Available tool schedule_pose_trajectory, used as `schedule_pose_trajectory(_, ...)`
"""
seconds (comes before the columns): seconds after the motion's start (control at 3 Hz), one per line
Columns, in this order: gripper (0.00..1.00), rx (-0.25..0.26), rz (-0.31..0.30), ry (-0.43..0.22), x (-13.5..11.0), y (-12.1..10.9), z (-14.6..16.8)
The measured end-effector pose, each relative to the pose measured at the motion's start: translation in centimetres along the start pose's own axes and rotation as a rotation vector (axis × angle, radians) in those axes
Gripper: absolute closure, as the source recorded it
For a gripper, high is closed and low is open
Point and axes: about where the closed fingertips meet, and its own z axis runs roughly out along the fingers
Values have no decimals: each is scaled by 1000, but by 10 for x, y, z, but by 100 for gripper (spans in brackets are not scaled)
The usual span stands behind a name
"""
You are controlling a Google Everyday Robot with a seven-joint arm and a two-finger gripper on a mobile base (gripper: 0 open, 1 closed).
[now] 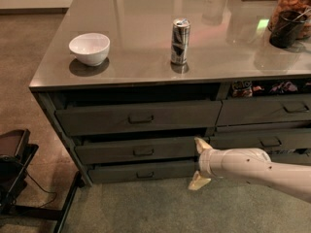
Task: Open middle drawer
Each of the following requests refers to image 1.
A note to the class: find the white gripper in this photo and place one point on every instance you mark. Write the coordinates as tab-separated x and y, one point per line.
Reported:
205	164

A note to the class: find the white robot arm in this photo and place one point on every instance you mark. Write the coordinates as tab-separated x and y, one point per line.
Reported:
252	166

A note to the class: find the snack bags in drawer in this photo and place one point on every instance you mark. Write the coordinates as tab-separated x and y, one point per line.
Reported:
264	88

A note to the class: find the grey drawer cabinet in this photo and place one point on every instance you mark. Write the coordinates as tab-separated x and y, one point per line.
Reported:
229	42

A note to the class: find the silver drink can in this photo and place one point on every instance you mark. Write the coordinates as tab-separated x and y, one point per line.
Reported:
180	40

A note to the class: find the white ceramic bowl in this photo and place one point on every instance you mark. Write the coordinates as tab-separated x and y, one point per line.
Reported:
90	48

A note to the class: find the black cup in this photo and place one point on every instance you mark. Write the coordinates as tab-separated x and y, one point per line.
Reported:
287	28

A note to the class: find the black stand with tray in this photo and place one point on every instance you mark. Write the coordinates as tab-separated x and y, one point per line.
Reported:
15	156

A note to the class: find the glass snack jar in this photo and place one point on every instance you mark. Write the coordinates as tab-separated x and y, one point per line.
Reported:
301	6

